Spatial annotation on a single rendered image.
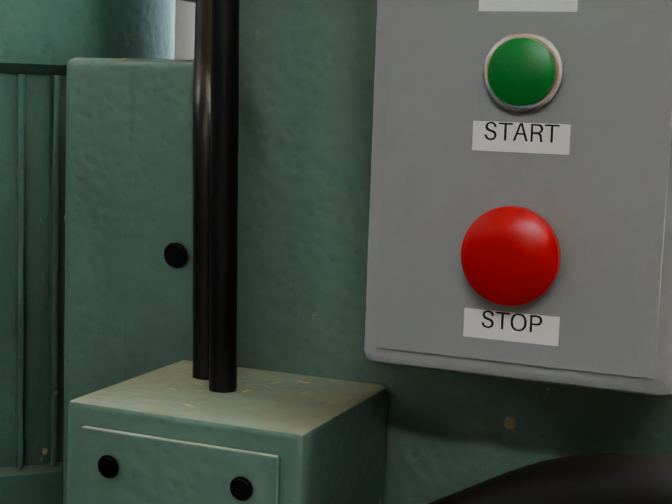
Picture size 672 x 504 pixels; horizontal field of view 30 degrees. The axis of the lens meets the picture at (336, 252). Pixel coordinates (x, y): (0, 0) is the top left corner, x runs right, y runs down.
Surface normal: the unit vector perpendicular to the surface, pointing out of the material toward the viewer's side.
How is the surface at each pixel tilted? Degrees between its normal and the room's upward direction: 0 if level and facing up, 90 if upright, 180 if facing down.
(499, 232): 81
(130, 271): 90
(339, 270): 90
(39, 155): 90
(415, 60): 90
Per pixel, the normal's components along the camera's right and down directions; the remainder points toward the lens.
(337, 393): 0.04, -0.99
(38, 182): 0.44, 0.12
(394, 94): -0.38, 0.10
